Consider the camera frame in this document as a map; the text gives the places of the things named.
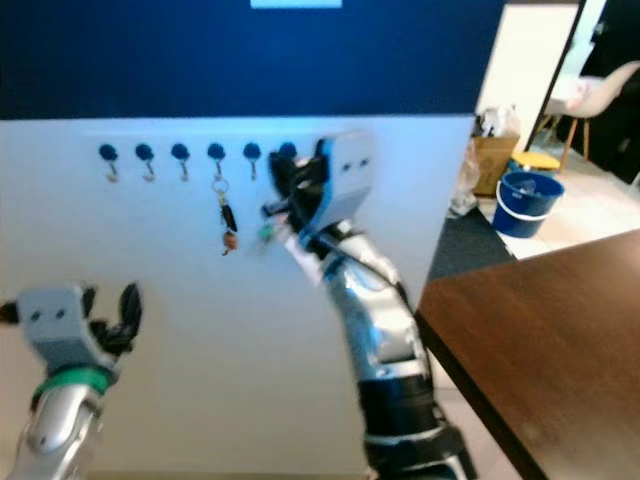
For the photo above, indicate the blue knob wall hook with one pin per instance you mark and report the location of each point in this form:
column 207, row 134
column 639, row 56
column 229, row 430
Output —
column 287, row 150
column 180, row 151
column 108, row 152
column 252, row 151
column 144, row 152
column 216, row 151

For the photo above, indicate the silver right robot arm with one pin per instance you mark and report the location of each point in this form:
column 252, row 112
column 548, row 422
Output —
column 375, row 330

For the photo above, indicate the cardboard box with plastic bag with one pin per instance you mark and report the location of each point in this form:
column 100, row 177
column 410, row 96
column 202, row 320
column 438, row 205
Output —
column 495, row 165

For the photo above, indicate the dark floor rug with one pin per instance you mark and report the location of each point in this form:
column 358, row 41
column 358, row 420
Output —
column 465, row 245

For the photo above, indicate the blue plastic bucket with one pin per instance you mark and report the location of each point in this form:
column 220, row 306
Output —
column 528, row 205

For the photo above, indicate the key bundle with white tag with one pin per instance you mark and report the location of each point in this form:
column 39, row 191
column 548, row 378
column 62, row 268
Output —
column 300, row 250

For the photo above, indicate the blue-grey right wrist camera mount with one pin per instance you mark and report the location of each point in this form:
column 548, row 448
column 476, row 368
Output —
column 350, row 175

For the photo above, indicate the white rectangular panel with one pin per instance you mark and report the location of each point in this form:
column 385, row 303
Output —
column 295, row 3

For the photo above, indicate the dark brown wooden table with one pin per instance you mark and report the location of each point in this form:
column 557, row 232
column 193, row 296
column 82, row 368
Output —
column 540, row 350

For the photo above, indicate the white hook rail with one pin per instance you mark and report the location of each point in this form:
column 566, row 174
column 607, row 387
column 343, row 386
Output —
column 160, row 137

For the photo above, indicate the keys with black brown fob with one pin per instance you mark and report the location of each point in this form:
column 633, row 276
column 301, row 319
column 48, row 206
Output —
column 229, row 215

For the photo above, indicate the yellow round stool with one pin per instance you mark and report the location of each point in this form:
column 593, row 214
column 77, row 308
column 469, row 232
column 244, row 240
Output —
column 535, row 160

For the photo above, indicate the white chair with wooden legs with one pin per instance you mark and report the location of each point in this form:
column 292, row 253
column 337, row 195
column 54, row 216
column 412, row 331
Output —
column 605, row 95

